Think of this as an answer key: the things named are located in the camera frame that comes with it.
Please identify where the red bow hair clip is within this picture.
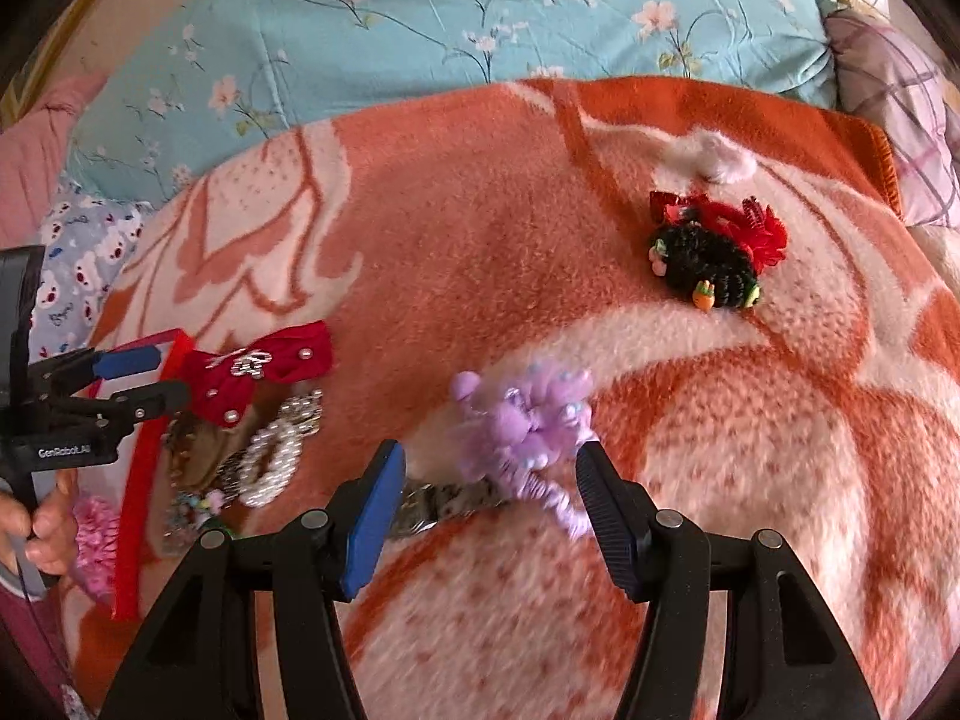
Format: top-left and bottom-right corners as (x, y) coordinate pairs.
(181, 320), (334, 429)

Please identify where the pastel bead bracelet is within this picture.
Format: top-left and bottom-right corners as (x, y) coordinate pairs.
(159, 489), (232, 550)

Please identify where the white pearl bracelet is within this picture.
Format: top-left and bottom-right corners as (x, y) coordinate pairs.
(236, 418), (305, 509)

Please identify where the silver rhinestone hair clip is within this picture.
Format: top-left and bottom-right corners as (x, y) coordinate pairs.
(278, 388), (324, 437)

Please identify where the black gold wristwatch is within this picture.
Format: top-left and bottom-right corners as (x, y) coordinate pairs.
(389, 479), (506, 539)

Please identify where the small purple flower scrunchie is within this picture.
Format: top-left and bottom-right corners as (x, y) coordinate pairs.
(451, 362), (597, 539)

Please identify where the beige claw hair clip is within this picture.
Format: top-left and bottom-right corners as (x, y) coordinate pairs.
(164, 410), (257, 499)

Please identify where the red jewelry box tray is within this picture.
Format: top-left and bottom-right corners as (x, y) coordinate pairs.
(79, 328), (199, 625)

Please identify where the person's left hand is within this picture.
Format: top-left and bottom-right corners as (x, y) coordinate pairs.
(0, 470), (78, 575)

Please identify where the pink flower scrunchie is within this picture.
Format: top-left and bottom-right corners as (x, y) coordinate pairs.
(71, 496), (119, 605)

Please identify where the blue bear print pillow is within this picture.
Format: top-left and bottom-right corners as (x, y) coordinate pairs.
(29, 179), (153, 362)

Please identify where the pink quilted blanket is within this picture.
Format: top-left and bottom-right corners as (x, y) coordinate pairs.
(0, 73), (107, 249)

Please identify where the teal floral quilt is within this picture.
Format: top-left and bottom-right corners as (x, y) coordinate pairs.
(65, 0), (836, 205)

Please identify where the orange white fleece blanket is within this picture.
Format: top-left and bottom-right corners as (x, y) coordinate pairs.
(93, 76), (958, 718)

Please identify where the red ribbon hair clip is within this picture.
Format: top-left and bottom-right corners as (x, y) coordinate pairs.
(649, 190), (789, 273)

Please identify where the white fluffy pompom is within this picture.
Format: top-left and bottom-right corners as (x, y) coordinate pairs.
(695, 130), (758, 185)

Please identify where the purple plaid pillow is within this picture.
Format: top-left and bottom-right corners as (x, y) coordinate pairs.
(825, 10), (958, 227)

